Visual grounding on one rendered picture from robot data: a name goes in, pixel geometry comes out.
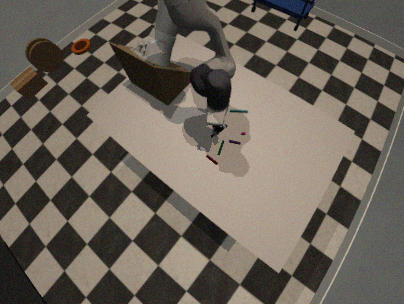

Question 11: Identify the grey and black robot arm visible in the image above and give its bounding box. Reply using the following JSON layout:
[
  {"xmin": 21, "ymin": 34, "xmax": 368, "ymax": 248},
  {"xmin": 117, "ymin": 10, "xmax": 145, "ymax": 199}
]
[{"xmin": 130, "ymin": 0, "xmax": 236, "ymax": 126}]

